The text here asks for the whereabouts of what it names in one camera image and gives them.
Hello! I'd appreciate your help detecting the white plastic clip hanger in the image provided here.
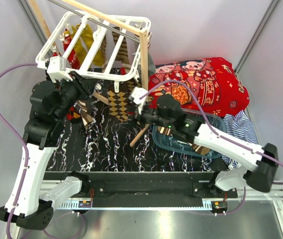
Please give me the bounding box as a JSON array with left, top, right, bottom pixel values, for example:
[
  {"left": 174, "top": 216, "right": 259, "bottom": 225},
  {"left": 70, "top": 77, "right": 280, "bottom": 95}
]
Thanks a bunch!
[{"left": 35, "top": 10, "right": 152, "bottom": 93}]

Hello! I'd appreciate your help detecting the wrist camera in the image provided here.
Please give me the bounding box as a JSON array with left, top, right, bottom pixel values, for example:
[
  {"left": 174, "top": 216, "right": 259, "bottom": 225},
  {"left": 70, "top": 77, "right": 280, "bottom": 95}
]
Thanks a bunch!
[
  {"left": 47, "top": 55, "right": 73, "bottom": 83},
  {"left": 129, "top": 87, "right": 148, "bottom": 115}
]

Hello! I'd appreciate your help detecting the blue striped shirt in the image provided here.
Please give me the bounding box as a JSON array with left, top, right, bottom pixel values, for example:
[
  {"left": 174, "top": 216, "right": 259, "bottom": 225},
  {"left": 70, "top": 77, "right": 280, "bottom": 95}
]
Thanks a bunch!
[{"left": 221, "top": 109, "right": 259, "bottom": 170}]

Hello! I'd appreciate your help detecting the red patterned sock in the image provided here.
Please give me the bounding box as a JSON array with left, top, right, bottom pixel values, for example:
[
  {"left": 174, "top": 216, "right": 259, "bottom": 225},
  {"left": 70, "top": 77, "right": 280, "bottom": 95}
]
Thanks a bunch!
[{"left": 60, "top": 30, "right": 80, "bottom": 69}]

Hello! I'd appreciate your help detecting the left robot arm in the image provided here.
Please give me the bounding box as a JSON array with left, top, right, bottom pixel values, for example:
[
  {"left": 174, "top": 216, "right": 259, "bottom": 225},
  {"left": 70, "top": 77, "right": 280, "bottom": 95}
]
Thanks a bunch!
[{"left": 0, "top": 71, "right": 98, "bottom": 231}]

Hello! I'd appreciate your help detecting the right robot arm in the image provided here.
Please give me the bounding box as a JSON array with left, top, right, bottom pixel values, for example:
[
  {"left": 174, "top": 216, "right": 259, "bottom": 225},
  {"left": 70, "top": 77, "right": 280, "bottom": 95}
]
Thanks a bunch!
[{"left": 123, "top": 94, "right": 278, "bottom": 198}]

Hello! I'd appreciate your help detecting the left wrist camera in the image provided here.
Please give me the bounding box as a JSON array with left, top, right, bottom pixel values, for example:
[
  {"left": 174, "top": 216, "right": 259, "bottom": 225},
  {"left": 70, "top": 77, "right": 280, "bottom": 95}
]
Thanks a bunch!
[{"left": 47, "top": 55, "right": 73, "bottom": 83}]

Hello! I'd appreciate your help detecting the wooden drying rack frame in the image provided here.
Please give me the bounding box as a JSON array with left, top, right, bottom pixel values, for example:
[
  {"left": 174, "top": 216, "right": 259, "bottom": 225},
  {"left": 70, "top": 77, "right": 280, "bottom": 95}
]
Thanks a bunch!
[{"left": 29, "top": 0, "right": 152, "bottom": 147}]

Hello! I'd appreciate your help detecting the grey sock hanging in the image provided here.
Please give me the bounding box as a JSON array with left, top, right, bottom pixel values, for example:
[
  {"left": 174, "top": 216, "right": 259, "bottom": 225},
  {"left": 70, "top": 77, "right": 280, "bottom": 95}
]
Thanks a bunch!
[{"left": 147, "top": 32, "right": 156, "bottom": 78}]

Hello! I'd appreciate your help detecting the brown argyle sock hanging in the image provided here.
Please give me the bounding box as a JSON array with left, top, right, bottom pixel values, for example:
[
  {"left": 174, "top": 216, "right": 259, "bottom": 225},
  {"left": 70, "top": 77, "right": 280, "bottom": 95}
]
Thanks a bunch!
[{"left": 107, "top": 83, "right": 132, "bottom": 122}]

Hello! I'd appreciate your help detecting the metal rack rod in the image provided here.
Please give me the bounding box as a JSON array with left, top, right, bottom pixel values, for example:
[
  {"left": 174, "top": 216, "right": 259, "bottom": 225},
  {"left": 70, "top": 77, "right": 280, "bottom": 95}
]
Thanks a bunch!
[{"left": 48, "top": 0, "right": 142, "bottom": 39}]

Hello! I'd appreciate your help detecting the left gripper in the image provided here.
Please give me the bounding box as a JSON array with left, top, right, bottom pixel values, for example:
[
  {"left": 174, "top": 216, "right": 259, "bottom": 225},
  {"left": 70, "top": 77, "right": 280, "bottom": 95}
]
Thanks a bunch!
[{"left": 55, "top": 70, "right": 99, "bottom": 120}]

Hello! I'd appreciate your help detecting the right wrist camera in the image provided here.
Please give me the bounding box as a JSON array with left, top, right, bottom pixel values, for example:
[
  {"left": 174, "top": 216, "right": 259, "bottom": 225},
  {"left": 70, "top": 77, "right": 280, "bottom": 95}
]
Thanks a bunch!
[{"left": 129, "top": 87, "right": 148, "bottom": 115}]

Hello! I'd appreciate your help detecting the clear plastic basket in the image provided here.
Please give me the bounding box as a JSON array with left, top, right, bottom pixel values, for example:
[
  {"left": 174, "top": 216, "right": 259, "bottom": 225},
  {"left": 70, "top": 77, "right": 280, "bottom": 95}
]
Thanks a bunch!
[{"left": 152, "top": 113, "right": 227, "bottom": 159}]

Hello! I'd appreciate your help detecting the yellow sock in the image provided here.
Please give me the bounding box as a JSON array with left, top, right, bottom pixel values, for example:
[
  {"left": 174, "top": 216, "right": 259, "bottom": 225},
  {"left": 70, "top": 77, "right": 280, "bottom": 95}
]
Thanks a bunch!
[{"left": 74, "top": 24, "right": 103, "bottom": 67}]

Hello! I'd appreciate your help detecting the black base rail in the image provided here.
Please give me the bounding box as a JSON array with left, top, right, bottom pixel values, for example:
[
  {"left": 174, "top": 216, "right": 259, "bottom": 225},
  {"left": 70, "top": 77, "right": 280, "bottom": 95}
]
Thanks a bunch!
[{"left": 59, "top": 172, "right": 240, "bottom": 211}]

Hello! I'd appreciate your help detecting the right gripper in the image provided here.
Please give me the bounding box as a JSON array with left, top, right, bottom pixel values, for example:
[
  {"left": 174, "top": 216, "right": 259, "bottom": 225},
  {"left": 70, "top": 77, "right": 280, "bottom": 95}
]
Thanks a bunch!
[{"left": 120, "top": 99, "right": 173, "bottom": 135}]

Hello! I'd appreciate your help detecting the red cartoon print blanket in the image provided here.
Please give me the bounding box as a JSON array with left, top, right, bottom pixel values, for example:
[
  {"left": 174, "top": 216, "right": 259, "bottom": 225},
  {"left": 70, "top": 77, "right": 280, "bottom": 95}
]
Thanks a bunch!
[{"left": 148, "top": 57, "right": 250, "bottom": 117}]

